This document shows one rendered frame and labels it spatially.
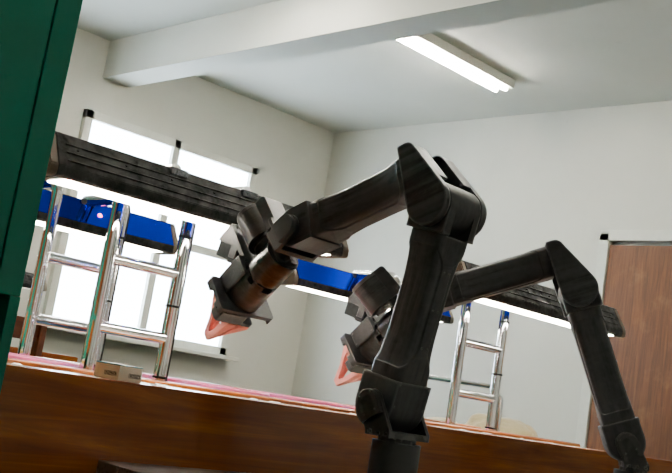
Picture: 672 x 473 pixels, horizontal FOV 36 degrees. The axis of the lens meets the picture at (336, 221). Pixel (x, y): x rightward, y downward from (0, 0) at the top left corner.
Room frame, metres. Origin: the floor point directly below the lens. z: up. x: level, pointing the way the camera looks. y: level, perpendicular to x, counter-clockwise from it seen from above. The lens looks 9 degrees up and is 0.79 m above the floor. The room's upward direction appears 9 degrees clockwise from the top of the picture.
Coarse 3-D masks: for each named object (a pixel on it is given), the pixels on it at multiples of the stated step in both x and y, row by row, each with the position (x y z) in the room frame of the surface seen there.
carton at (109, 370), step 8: (96, 368) 1.35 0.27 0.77; (104, 368) 1.33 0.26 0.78; (112, 368) 1.32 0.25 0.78; (120, 368) 1.31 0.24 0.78; (128, 368) 1.31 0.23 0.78; (136, 368) 1.32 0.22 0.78; (104, 376) 1.33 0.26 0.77; (112, 376) 1.31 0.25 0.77; (120, 376) 1.31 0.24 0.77; (128, 376) 1.31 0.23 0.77; (136, 376) 1.32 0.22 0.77
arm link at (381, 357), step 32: (416, 224) 1.30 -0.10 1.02; (448, 224) 1.27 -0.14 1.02; (416, 256) 1.30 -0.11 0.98; (448, 256) 1.30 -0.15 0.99; (416, 288) 1.30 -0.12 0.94; (448, 288) 1.32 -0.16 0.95; (416, 320) 1.30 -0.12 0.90; (384, 352) 1.32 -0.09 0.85; (416, 352) 1.31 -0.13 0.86; (384, 384) 1.31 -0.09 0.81; (416, 384) 1.32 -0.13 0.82; (416, 416) 1.34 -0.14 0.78
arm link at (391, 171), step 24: (408, 144) 1.31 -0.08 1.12; (408, 168) 1.30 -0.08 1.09; (432, 168) 1.28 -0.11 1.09; (456, 168) 1.35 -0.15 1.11; (360, 192) 1.39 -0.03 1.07; (384, 192) 1.36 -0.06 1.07; (408, 192) 1.30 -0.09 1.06; (432, 192) 1.27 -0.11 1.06; (312, 216) 1.44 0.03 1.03; (336, 216) 1.41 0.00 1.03; (360, 216) 1.39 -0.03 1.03; (384, 216) 1.39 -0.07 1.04; (432, 216) 1.27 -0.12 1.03; (312, 240) 1.44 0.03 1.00; (336, 240) 1.46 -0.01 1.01
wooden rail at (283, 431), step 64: (64, 384) 1.22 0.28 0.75; (128, 384) 1.28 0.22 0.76; (0, 448) 1.18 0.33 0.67; (64, 448) 1.24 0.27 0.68; (128, 448) 1.29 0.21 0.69; (192, 448) 1.36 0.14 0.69; (256, 448) 1.43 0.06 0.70; (320, 448) 1.50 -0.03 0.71; (448, 448) 1.69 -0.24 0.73; (512, 448) 1.80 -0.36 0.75; (576, 448) 1.94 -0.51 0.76
